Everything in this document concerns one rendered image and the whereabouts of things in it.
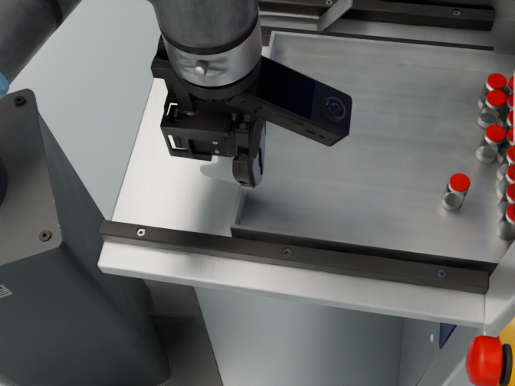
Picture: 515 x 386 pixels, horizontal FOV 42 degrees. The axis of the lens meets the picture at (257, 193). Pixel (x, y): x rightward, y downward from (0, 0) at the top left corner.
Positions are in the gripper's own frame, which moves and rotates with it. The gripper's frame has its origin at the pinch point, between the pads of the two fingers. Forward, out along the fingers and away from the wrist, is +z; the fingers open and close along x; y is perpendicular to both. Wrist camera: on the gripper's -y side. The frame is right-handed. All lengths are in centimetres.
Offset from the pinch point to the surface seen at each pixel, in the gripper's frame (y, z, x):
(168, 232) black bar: 8.4, 1.5, 6.9
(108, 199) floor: 52, 92, -37
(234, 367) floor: 12, 92, 0
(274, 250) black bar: -2.9, 1.5, 7.4
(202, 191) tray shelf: 6.4, 3.6, 0.7
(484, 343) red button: -21.4, -9.8, 17.2
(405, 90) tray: -14.6, 3.3, -15.6
